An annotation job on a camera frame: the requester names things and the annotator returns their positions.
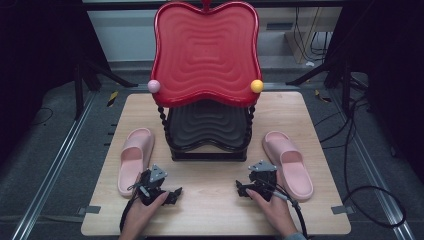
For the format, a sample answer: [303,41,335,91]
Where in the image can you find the pink ball knob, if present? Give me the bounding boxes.
[147,79,161,94]

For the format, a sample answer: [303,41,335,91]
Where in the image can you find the black tripod stand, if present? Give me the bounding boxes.
[73,49,139,121]
[286,56,368,116]

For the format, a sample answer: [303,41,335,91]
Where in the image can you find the thin black floor cable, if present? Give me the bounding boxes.
[31,107,54,127]

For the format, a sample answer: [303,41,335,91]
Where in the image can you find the aluminium floor rail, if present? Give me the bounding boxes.
[11,91,98,240]
[328,89,417,240]

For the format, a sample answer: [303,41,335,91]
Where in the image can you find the yellow and black tape piece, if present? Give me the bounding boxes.
[106,90,119,108]
[314,89,333,103]

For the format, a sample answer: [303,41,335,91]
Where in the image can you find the grey tape piece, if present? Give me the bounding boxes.
[78,205,102,215]
[330,205,355,215]

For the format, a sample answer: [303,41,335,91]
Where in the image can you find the long black floor cable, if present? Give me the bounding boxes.
[314,96,407,230]

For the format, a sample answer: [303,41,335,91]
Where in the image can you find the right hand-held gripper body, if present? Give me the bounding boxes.
[248,159,278,203]

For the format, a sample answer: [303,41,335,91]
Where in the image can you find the pink slipper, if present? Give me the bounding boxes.
[117,127,155,198]
[262,130,315,202]

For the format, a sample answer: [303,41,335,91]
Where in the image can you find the red and black shoe rack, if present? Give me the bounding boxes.
[149,0,264,163]

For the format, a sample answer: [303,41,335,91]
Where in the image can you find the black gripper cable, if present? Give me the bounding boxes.
[119,194,138,233]
[266,185,310,240]

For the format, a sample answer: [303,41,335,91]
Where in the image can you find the person's right hand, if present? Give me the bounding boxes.
[245,188,298,237]

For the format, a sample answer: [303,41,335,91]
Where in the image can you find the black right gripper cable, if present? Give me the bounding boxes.
[266,185,310,240]

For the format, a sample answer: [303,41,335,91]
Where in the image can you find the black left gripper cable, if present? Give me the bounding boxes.
[119,194,138,233]

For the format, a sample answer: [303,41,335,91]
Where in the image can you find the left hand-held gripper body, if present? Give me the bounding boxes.
[134,163,169,206]

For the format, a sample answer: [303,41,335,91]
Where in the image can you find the person's left hand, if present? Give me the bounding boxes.
[121,191,169,238]

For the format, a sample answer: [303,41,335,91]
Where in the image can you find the hanging black cables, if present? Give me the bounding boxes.
[293,6,334,63]

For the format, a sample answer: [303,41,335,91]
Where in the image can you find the yellow ball knob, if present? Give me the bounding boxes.
[250,79,265,94]

